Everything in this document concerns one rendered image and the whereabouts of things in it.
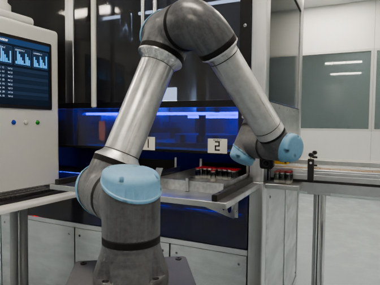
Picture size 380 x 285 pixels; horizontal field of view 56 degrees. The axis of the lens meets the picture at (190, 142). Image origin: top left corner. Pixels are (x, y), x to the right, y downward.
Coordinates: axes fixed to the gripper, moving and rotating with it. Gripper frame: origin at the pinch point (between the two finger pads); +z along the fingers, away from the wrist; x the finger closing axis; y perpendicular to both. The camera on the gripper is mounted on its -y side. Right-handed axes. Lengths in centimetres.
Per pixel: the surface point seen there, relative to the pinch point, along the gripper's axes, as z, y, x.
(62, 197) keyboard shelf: -11, -27, 84
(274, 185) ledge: 9.8, -8.6, 1.2
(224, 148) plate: 3.9, 3.8, 21.9
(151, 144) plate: 4, 4, 56
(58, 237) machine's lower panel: 25, -41, 113
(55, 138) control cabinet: -5, 2, 105
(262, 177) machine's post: 8.6, -6.1, 6.1
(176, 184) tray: -16.7, -18.3, 29.6
